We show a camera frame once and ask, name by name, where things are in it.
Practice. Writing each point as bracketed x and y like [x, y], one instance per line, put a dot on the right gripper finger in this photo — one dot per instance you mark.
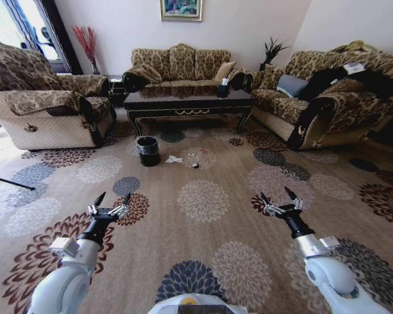
[272, 205]
[294, 199]

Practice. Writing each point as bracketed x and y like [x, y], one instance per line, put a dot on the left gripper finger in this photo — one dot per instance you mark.
[96, 202]
[122, 206]

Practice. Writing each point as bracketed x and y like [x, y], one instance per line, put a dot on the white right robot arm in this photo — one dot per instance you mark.
[330, 271]

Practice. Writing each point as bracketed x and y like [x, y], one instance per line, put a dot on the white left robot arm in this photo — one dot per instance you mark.
[70, 278]

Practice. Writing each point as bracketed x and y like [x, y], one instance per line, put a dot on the black trash bin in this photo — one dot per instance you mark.
[148, 151]

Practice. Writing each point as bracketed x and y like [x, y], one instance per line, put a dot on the crumpled white paper trash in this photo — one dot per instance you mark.
[173, 159]

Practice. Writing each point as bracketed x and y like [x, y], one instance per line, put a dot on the small dark round trash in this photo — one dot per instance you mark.
[195, 165]

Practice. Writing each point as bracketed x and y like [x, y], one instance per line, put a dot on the clear plastic wrapper trash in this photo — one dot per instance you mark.
[196, 152]

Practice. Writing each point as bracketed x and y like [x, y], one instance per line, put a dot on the floral patterned carpet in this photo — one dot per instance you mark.
[196, 222]

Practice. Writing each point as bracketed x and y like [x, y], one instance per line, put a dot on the black rod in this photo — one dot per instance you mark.
[11, 182]

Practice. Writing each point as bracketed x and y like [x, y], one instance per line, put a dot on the brown patterned sofa with clothes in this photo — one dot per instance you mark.
[340, 104]

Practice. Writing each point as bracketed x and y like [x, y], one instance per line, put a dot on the brown patterned armchair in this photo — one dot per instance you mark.
[42, 108]

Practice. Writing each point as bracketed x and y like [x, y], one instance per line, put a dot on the small dark side table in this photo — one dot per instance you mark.
[116, 92]

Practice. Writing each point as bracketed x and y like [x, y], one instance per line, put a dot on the grey cushion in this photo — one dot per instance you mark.
[291, 85]

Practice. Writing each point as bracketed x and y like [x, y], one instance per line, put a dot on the white robot front shell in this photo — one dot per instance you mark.
[191, 305]

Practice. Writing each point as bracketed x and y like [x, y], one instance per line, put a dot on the dark wooden coffee table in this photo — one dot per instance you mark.
[187, 104]

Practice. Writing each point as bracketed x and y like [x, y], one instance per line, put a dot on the black tissue box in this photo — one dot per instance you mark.
[222, 89]

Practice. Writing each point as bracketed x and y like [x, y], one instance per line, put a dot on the black garment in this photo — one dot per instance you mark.
[350, 81]

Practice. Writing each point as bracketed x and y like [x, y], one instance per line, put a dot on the tan cushion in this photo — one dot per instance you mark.
[225, 71]

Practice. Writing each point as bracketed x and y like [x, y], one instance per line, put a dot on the white paper sheet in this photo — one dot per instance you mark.
[354, 67]

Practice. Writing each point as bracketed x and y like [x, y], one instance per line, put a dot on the green potted plant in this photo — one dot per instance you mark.
[272, 52]

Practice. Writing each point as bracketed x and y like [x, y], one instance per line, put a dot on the brown patterned three-seat sofa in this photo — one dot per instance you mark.
[180, 67]

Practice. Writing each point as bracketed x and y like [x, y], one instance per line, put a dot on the red dried branches vase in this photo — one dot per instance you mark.
[87, 45]

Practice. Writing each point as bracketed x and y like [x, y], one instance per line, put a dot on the framed painting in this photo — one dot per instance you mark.
[181, 10]

